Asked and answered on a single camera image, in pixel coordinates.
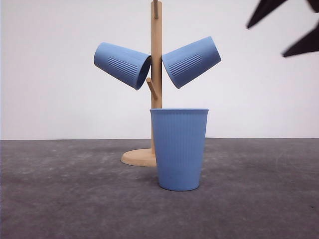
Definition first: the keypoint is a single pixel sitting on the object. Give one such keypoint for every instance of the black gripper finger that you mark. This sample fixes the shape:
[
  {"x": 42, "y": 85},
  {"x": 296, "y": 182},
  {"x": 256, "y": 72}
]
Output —
[
  {"x": 264, "y": 8},
  {"x": 308, "y": 43}
]

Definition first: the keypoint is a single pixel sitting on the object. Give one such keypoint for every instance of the blue ribbed cup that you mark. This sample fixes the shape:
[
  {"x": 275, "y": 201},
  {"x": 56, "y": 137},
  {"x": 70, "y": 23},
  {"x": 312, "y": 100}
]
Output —
[
  {"x": 125, "y": 65},
  {"x": 189, "y": 62},
  {"x": 179, "y": 139}
]

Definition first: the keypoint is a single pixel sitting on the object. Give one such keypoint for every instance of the blue ribbed cup front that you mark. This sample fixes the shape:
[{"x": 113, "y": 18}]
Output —
[{"x": 179, "y": 139}]

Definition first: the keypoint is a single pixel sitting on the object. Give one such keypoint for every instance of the wooden mug tree stand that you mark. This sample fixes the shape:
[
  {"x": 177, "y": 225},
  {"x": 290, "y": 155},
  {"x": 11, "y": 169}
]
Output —
[{"x": 145, "y": 157}]

